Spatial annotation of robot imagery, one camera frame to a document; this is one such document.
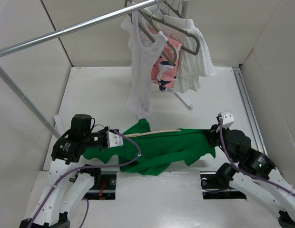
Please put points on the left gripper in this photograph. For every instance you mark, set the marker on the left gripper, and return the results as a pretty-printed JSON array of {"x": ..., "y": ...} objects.
[{"x": 106, "y": 128}]

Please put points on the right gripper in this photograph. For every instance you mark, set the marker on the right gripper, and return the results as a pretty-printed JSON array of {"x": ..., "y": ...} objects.
[{"x": 213, "y": 132}]

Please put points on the wooden hanger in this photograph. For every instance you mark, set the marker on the wooden hanger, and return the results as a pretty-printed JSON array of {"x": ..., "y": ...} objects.
[{"x": 154, "y": 131}]

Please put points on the green t shirt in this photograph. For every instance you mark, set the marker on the green t shirt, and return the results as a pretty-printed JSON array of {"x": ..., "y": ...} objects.
[{"x": 152, "y": 153}]

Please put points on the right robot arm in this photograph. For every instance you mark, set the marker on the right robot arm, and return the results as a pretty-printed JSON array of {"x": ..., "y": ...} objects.
[{"x": 253, "y": 174}]

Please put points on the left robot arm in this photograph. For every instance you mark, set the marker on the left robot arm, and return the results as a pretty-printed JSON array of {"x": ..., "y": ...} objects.
[{"x": 66, "y": 184}]

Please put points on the white rack foot right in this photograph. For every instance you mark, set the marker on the white rack foot right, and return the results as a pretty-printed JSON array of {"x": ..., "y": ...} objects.
[{"x": 185, "y": 100}]

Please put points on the white tank top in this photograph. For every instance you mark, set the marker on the white tank top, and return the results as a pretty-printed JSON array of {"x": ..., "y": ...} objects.
[{"x": 138, "y": 101}]

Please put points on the white pleated skirt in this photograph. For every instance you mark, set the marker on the white pleated skirt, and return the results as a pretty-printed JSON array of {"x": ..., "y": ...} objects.
[{"x": 194, "y": 57}]

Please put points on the pink patterned garment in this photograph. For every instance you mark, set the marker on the pink patterned garment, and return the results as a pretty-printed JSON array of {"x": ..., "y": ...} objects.
[{"x": 161, "y": 62}]

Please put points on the silver rack left pole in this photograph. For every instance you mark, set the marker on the silver rack left pole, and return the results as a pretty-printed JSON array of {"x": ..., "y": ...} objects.
[{"x": 29, "y": 104}]

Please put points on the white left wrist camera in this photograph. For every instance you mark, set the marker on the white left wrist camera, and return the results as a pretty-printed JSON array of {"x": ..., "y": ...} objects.
[{"x": 114, "y": 140}]

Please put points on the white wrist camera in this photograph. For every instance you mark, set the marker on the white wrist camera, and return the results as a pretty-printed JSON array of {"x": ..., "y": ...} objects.
[
  {"x": 114, "y": 140},
  {"x": 227, "y": 118}
]

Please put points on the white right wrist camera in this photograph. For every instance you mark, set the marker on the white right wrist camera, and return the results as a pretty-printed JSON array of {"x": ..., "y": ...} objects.
[{"x": 227, "y": 118}]

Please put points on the aluminium rail right edge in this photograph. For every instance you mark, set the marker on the aluminium rail right edge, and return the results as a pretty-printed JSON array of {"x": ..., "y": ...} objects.
[{"x": 258, "y": 139}]

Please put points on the silver clothes rack rail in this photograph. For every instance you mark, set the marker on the silver clothes rack rail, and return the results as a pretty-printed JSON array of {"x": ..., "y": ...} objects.
[{"x": 76, "y": 27}]

